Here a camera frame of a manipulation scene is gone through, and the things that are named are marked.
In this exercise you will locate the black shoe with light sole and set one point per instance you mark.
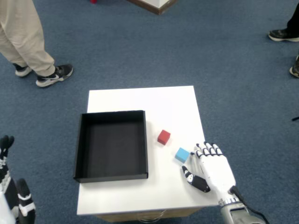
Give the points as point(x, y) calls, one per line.
point(281, 35)

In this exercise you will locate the blue cube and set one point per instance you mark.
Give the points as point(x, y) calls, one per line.
point(181, 154)

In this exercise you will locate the black open box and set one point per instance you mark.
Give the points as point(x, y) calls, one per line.
point(112, 149)

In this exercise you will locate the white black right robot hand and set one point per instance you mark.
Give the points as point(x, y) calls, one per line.
point(215, 170)

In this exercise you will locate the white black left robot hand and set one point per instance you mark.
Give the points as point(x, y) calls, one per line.
point(23, 203)

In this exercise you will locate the white topped wooden table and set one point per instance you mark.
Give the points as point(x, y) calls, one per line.
point(140, 100)

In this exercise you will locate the dark shoe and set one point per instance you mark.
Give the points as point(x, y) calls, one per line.
point(295, 70)

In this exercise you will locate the white board with wooden edge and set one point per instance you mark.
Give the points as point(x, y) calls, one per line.
point(158, 5)

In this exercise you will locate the beige trousers of person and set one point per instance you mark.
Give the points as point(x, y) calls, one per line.
point(18, 35)

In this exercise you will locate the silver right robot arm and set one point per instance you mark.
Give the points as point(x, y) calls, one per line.
point(236, 214)

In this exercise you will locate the black white sneaker with swoosh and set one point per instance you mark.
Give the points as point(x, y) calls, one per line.
point(53, 76)

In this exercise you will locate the black trouser leg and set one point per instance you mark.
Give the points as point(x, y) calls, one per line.
point(294, 21)

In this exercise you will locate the black rod tip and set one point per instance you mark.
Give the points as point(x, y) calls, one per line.
point(295, 118)

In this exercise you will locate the red cube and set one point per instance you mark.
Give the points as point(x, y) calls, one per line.
point(163, 136)

